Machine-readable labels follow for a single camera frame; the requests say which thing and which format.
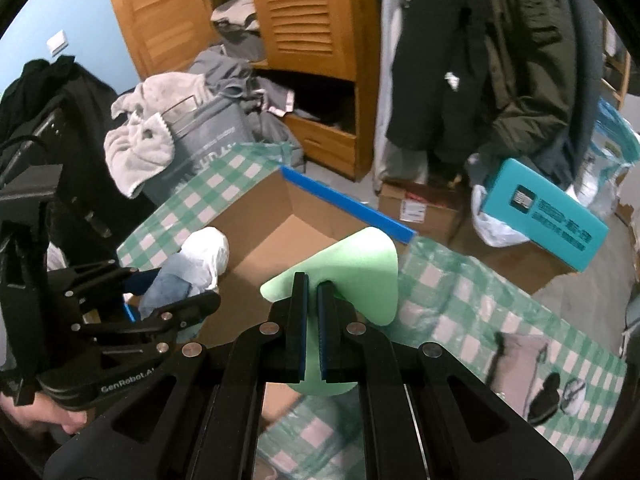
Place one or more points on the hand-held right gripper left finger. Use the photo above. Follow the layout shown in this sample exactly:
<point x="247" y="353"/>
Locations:
<point x="299" y="330"/>

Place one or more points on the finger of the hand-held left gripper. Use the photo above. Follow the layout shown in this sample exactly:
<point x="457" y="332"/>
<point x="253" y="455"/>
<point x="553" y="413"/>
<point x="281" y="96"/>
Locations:
<point x="95" y="277"/>
<point x="190" y="307"/>

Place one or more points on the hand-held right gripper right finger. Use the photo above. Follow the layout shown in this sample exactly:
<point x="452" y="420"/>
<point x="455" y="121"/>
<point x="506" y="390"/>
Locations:
<point x="325" y="335"/>

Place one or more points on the blue grey cloth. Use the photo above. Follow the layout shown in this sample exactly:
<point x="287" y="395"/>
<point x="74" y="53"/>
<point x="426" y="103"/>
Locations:
<point x="165" y="285"/>

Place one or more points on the white cloth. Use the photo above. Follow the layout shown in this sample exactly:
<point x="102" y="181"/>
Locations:
<point x="205" y="255"/>

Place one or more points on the light green soft cloth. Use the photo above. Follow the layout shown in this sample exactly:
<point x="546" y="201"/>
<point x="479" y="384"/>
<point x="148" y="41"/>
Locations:
<point x="360" y="270"/>

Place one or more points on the blue felt sheet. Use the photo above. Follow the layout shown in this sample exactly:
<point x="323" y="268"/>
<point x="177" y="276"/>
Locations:
<point x="280" y="230"/>

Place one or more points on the person's left hand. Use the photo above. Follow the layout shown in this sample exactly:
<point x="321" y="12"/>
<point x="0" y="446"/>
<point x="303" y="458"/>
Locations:
<point x="45" y="417"/>

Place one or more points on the green checked tablecloth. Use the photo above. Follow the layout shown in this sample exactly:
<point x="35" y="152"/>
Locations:
<point x="450" y="300"/>

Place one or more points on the grey white towel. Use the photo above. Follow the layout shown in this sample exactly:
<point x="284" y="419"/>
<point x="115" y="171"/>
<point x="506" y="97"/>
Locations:
<point x="135" y="150"/>

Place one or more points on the small labelled cardboard box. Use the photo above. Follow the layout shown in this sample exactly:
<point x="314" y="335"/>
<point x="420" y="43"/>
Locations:
<point x="420" y="210"/>

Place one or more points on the black backpack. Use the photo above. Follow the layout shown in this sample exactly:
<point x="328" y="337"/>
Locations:
<point x="75" y="110"/>

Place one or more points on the grey fabric storage bag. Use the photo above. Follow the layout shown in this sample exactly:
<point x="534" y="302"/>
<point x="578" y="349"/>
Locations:
<point x="210" y="135"/>

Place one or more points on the white plastic bag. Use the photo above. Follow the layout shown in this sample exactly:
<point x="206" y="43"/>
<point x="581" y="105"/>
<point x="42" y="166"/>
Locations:
<point x="492" y="227"/>

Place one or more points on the grey folded cloth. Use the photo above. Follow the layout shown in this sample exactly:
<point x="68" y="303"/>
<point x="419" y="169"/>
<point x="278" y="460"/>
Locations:
<point x="522" y="360"/>

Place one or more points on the large cardboard box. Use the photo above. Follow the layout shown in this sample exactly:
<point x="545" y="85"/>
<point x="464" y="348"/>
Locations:
<point x="520" y="265"/>

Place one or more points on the black sock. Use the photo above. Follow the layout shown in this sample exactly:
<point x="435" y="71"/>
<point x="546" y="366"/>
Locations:
<point x="545" y="400"/>

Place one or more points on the grey hoodie pile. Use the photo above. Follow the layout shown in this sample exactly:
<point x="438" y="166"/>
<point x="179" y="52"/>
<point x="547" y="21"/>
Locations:
<point x="225" y="70"/>

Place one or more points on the teal box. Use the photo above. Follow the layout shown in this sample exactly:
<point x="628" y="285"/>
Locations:
<point x="545" y="215"/>

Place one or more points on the grey folded clothes in wardrobe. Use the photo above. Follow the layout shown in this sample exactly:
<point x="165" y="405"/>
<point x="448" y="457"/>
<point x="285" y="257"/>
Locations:
<point x="235" y="15"/>

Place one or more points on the black hanging jacket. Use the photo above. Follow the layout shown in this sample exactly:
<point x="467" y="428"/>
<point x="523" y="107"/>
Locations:
<point x="435" y="60"/>

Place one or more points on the white hanging garment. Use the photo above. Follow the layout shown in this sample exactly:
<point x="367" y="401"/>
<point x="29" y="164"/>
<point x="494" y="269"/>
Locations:
<point x="392" y="35"/>

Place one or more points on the wooden wardrobe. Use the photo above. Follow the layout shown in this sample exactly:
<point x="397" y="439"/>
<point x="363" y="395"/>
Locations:
<point x="310" y="20"/>

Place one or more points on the clear plastic bag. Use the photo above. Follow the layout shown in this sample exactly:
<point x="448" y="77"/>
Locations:
<point x="607" y="160"/>

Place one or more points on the olive green hanging jacket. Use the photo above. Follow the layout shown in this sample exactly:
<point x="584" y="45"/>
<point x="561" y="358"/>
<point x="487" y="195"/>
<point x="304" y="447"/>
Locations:
<point x="540" y="60"/>

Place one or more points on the wooden rack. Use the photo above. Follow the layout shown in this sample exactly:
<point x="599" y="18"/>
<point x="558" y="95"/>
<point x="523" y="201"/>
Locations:
<point x="617" y="65"/>

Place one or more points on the white wall switch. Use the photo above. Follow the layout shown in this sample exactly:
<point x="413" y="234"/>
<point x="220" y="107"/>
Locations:
<point x="58" y="42"/>

